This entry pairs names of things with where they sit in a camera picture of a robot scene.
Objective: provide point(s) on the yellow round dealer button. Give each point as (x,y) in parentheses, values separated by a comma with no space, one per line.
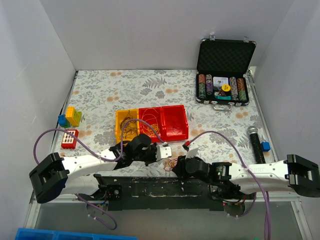
(226,88)

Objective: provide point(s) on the white card deck box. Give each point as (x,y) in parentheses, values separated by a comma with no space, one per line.
(220,81)

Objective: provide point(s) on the black poker chip case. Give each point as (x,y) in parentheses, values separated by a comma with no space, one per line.
(223,58)

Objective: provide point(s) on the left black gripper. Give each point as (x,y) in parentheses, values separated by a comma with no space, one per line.
(152,155)

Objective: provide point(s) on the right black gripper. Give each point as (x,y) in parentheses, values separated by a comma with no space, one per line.
(180,165)

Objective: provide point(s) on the blue plastic tray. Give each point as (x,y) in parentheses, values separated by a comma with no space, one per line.
(41,234)

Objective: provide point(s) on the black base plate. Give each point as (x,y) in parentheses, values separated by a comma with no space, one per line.
(156,193)

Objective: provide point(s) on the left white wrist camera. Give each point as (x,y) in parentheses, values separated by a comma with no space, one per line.
(163,152)

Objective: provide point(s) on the aluminium frame rail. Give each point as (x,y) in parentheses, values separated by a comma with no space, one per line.
(34,208)

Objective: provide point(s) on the red white toy block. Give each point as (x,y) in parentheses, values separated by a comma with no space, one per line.
(68,142)

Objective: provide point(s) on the yellow plastic bin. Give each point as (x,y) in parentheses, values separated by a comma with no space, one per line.
(126,126)

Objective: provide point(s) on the small blue toy block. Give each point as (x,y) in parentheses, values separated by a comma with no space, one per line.
(265,146)

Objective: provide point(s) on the red double plastic bin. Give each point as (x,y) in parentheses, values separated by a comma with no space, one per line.
(170,122)

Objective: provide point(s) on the black microphone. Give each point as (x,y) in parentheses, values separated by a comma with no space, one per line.
(252,132)

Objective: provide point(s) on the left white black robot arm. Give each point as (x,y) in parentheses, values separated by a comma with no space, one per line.
(56,175)

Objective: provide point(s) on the blue green toy block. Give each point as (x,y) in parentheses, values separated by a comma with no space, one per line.
(63,122)

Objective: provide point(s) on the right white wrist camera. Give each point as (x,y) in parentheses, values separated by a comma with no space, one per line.
(192,152)

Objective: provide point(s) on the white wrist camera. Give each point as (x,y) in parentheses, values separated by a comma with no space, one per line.
(163,152)
(192,152)

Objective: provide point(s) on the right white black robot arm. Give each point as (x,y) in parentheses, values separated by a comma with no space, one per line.
(228,180)

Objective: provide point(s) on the yellow green toy block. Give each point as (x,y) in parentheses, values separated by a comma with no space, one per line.
(73,116)

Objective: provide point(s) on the colourful wire ball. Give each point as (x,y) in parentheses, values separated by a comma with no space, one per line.
(169,164)

